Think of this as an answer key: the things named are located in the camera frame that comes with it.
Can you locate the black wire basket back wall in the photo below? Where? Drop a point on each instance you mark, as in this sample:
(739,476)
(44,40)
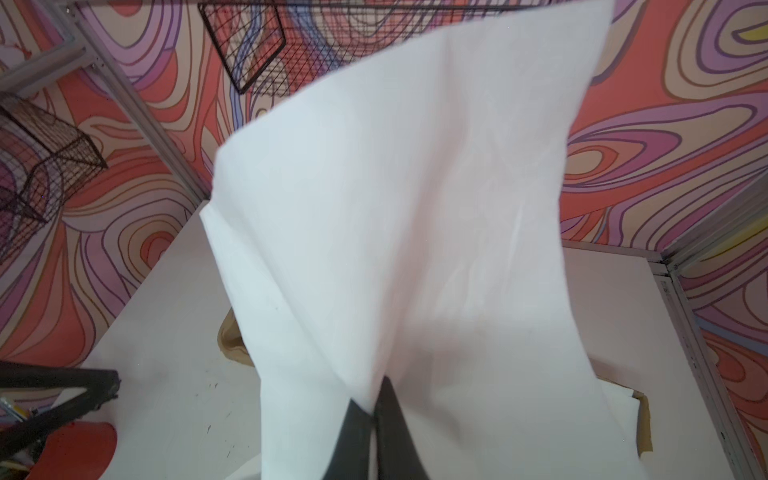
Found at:
(279,47)

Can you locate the aluminium frame rail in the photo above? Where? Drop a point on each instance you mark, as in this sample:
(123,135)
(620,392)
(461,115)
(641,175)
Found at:
(82,49)

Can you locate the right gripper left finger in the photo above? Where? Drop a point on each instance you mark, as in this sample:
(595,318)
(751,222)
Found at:
(351,457)

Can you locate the black wire basket wall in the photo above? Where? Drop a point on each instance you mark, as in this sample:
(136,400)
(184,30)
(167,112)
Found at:
(45,161)
(279,47)

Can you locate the single white paper napkin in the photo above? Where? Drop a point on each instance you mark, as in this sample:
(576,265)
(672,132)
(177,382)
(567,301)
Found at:
(400,218)

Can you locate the black wire basket left wall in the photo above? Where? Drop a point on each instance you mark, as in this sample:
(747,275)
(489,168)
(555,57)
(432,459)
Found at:
(45,161)

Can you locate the cup of coloured pencils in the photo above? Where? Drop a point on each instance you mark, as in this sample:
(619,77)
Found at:
(78,450)

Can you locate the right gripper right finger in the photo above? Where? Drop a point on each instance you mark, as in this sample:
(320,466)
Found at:
(397,456)

